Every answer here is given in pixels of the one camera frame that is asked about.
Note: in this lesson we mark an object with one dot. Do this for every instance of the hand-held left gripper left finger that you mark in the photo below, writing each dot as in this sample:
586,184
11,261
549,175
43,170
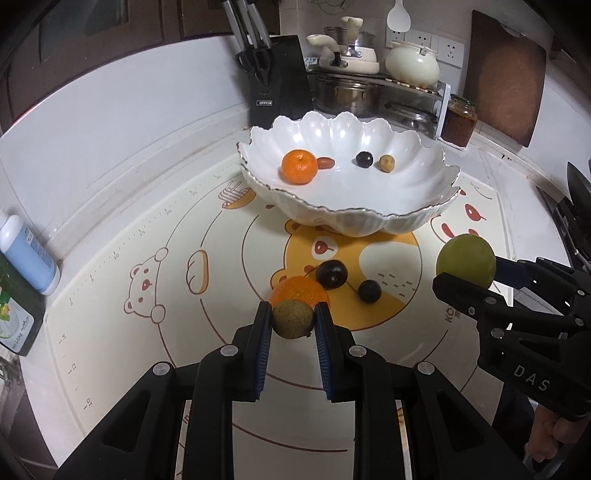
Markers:
263,350

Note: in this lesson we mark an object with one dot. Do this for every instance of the white wall socket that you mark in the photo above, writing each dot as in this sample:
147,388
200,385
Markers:
449,50
420,37

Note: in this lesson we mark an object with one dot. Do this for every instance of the small dark plum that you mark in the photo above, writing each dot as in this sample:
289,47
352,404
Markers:
369,290

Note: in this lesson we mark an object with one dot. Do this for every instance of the black kitchen scissors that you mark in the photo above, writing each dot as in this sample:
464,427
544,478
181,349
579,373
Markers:
256,64

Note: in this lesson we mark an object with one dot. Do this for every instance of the dark wooden cabinet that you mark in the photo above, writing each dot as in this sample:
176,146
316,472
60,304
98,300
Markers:
115,41

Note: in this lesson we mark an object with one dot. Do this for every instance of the steel pot with glass lid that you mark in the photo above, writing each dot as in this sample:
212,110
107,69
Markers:
334,37

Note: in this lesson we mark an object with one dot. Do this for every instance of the white rice paddle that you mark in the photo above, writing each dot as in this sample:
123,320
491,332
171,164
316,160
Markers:
398,16

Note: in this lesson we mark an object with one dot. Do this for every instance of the bear printed silicone mat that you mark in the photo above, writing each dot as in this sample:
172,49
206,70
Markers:
207,323

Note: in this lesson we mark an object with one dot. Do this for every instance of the glass jar of chili sauce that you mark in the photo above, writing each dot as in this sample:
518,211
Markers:
458,124

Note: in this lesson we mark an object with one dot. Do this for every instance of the large stainless steel pot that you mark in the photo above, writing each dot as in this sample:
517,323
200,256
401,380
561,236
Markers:
346,97

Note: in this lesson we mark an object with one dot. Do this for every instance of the brown longan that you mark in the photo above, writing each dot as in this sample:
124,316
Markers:
386,163
293,319

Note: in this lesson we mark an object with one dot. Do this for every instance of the steel steamer lid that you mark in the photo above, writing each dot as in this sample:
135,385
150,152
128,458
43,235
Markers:
408,117

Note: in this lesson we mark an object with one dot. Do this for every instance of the large dark plum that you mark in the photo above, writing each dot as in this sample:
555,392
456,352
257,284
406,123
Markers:
331,274

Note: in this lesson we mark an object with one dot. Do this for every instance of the orange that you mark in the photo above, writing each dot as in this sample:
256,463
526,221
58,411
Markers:
300,288
299,167

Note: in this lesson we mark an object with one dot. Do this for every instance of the brown wooden cutting board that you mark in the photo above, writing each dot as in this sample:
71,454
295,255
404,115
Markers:
505,78

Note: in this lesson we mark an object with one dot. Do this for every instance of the red date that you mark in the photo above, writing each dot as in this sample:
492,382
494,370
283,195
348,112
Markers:
326,162

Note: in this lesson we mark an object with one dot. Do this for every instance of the metal pot rack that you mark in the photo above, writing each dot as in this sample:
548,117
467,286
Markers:
441,106

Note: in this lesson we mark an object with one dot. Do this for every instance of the green apple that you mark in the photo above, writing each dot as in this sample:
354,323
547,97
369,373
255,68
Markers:
466,258

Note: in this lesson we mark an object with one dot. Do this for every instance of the dark green packet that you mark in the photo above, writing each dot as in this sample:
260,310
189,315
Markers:
16,314

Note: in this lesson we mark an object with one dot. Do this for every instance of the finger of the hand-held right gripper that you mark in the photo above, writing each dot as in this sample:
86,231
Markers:
521,273
466,297

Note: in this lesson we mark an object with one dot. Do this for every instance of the white ceramic pot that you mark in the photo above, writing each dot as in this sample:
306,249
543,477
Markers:
411,64

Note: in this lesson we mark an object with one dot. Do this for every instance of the blue pump bottle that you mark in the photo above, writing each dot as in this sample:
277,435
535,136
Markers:
27,258

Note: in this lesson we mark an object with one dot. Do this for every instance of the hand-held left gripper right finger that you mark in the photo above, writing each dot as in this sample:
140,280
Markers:
323,355

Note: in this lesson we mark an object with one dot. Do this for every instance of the white scalloped bowl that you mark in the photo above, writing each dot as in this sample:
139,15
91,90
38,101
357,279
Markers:
369,198

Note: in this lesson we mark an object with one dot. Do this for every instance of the person's right hand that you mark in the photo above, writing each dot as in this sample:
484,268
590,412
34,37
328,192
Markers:
551,436

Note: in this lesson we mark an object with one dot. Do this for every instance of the black knife block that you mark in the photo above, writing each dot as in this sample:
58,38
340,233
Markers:
281,87

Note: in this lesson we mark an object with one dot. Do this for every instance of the cream saucepan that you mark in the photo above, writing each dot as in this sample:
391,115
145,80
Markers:
360,62

